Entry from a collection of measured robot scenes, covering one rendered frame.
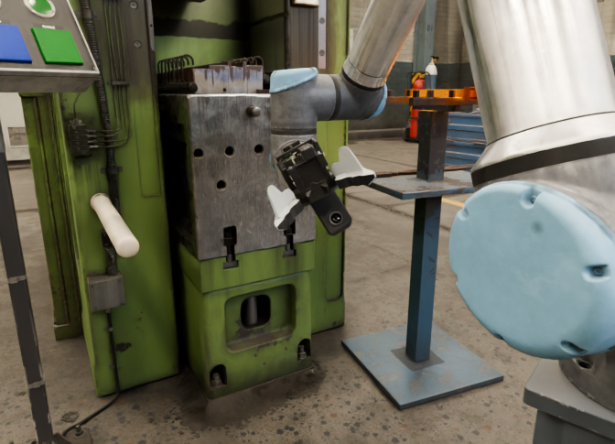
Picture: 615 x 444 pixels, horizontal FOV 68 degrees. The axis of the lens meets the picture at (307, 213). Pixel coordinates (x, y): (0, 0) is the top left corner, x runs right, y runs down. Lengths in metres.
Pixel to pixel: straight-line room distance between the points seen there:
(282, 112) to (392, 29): 0.24
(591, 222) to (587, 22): 0.17
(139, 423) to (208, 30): 1.32
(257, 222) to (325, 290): 0.57
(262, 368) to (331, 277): 0.47
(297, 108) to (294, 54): 0.71
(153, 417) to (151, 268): 0.43
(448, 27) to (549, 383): 10.03
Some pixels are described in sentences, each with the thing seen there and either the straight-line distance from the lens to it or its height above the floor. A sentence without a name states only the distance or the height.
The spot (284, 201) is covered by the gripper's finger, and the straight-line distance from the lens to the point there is 0.68.
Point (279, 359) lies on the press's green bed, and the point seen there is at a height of 0.08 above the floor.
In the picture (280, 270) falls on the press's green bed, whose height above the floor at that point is 0.39.
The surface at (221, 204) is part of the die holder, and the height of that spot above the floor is 0.62.
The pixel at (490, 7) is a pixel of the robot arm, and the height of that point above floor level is 0.99.
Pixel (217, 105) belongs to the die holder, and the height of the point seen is 0.89.
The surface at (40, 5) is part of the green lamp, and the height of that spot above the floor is 1.09.
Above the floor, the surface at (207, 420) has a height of 0.00.
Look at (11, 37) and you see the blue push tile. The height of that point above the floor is 1.02.
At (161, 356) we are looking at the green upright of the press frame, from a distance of 1.63.
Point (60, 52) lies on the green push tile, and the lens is 1.07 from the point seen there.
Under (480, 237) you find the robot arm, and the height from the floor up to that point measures 0.80.
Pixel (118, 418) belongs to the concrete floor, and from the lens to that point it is 1.57.
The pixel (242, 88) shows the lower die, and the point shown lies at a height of 0.93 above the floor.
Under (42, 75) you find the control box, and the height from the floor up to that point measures 0.95.
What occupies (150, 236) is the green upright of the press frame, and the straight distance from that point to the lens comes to 1.47.
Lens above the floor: 0.93
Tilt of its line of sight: 15 degrees down
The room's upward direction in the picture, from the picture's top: straight up
